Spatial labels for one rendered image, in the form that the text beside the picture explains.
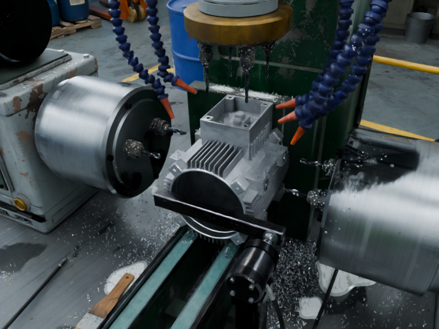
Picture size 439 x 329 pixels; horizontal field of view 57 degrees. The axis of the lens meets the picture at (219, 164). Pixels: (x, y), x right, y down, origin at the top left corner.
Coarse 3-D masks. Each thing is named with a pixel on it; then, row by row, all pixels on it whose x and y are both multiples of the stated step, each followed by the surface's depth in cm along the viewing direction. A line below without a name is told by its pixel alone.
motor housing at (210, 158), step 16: (208, 144) 76; (224, 144) 75; (192, 160) 71; (208, 160) 71; (224, 160) 72; (240, 160) 74; (256, 160) 77; (272, 160) 78; (288, 160) 85; (176, 176) 74; (192, 176) 84; (208, 176) 89; (224, 176) 69; (272, 176) 77; (176, 192) 79; (192, 192) 84; (208, 192) 87; (224, 192) 89; (256, 192) 72; (272, 192) 79; (240, 208) 84; (256, 208) 72; (192, 224) 80; (208, 224) 81; (208, 240) 80; (224, 240) 80
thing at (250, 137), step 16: (208, 112) 77; (224, 112) 84; (240, 112) 79; (256, 112) 83; (208, 128) 75; (224, 128) 74; (240, 128) 72; (256, 128) 75; (240, 144) 74; (256, 144) 76
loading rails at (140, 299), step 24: (192, 240) 81; (168, 264) 76; (192, 264) 83; (216, 264) 76; (144, 288) 72; (168, 288) 75; (216, 288) 70; (120, 312) 68; (144, 312) 69; (168, 312) 76; (192, 312) 67; (216, 312) 72
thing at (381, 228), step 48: (384, 144) 63; (432, 144) 63; (288, 192) 70; (336, 192) 61; (384, 192) 58; (432, 192) 56; (336, 240) 62; (384, 240) 58; (432, 240) 56; (432, 288) 61
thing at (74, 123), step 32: (64, 96) 84; (96, 96) 82; (128, 96) 81; (64, 128) 81; (96, 128) 78; (128, 128) 82; (160, 128) 89; (64, 160) 83; (96, 160) 79; (128, 160) 85; (160, 160) 95; (128, 192) 88
